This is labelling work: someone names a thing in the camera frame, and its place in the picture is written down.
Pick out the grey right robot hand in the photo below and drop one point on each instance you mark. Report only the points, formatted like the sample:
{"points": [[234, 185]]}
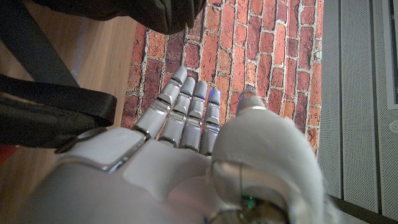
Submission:
{"points": [[174, 174]]}

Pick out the black backpack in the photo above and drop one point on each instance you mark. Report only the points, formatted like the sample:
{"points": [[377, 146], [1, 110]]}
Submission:
{"points": [[62, 102]]}

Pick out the brick print backdrop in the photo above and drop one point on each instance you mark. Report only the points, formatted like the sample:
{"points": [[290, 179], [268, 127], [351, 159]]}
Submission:
{"points": [[233, 62]]}

